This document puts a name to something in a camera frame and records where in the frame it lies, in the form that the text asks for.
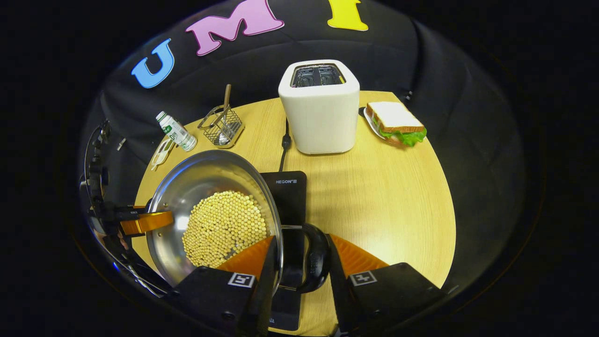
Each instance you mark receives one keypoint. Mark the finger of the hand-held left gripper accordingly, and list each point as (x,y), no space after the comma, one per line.
(149,222)

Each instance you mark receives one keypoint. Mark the silver clip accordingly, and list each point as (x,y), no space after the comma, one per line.
(120,144)

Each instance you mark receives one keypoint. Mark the pile of yellow soybeans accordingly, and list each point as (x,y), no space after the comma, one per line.
(224,224)

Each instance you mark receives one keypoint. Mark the black backdrop cloth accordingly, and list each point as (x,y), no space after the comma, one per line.
(468,140)

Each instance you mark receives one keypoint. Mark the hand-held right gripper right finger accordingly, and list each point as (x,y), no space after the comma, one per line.
(339,299)

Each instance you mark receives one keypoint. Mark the white compartment tray of beans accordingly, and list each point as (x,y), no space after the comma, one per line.
(163,152)

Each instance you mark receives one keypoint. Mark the white green label bottle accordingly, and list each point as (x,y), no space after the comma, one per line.
(178,133)

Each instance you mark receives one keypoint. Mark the white toaster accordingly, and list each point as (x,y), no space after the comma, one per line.
(320,121)

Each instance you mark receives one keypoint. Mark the wooden spoon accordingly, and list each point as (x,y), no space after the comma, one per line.
(226,100)

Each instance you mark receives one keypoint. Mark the white plate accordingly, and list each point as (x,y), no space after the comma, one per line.
(372,126)

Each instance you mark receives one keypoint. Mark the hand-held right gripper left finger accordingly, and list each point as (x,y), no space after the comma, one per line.
(262,304)

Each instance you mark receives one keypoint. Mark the sandwich with lettuce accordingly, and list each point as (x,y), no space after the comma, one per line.
(395,119)

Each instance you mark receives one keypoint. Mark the black induction cooktop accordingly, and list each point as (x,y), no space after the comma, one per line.
(290,201)

